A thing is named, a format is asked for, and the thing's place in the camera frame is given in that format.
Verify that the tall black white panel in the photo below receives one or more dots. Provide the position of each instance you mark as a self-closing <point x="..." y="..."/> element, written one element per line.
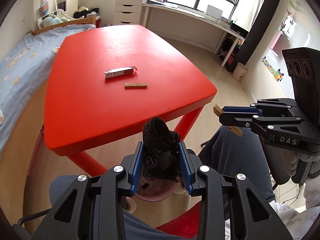
<point x="260" y="30"/>

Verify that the red and silver long box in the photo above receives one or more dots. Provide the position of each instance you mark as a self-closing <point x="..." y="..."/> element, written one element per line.
<point x="117" y="74"/>

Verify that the white desk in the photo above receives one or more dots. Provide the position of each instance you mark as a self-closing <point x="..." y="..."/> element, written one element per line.
<point x="190" y="13"/>

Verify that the red table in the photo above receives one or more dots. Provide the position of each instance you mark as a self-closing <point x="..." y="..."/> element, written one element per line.
<point x="112" y="105"/>

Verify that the person's left leg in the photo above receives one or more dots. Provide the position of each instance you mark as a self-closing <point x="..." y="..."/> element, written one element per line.
<point x="65" y="192"/>

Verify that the colourful heart bag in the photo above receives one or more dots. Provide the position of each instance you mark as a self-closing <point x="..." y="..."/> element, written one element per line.
<point x="44" y="9"/>

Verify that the red chair seat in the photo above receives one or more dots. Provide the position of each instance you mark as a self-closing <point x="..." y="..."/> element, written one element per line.
<point x="182" y="226"/>

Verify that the paper wall decorations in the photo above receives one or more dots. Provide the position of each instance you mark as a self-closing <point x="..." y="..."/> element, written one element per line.
<point x="290" y="20"/>

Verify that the person's right hand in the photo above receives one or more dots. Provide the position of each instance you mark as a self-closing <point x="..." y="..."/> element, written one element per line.
<point x="290" y="162"/>

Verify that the black patterned cloth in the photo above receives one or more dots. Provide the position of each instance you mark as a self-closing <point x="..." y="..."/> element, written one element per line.
<point x="160" y="150"/>

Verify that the wooden strip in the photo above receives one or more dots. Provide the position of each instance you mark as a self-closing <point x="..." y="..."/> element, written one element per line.
<point x="136" y="85"/>
<point x="217" y="110"/>

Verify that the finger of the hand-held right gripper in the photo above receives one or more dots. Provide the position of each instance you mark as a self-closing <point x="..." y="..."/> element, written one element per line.
<point x="240" y="109"/>
<point x="235" y="120"/>

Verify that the white laptop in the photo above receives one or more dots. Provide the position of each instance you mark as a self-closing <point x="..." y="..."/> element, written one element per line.
<point x="214" y="11"/>

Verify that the black storage box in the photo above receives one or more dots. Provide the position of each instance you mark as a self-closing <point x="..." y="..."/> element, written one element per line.
<point x="86" y="13"/>

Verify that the pink waste bin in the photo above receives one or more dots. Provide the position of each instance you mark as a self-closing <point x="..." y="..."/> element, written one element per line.
<point x="155" y="197"/>

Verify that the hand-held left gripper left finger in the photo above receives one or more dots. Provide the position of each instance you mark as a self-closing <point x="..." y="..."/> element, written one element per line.
<point x="137" y="170"/>

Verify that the small beige bin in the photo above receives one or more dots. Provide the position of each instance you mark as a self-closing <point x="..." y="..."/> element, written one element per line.
<point x="239" y="72"/>

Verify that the bed with blue sheet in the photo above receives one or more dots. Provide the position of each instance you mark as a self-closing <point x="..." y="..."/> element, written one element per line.
<point x="17" y="160"/>

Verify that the colourful wall sticker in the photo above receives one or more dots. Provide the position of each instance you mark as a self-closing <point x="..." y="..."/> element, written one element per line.
<point x="271" y="68"/>

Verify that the blue printed bedsheet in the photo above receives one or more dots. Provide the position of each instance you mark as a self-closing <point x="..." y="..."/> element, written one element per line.
<point x="20" y="75"/>

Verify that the green plush toy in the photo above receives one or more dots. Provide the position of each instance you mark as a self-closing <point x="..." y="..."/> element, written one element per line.
<point x="53" y="21"/>

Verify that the white drawer unit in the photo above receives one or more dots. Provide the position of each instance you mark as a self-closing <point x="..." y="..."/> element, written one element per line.
<point x="127" y="10"/>

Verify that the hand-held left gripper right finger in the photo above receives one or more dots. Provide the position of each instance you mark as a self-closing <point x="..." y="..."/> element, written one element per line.
<point x="185" y="170"/>

